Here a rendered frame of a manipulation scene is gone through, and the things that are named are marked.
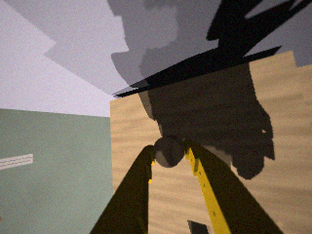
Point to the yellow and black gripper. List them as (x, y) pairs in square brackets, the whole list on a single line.
[(231, 206)]

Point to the brown wooden chest of drawers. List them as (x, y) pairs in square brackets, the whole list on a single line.
[(304, 69)]

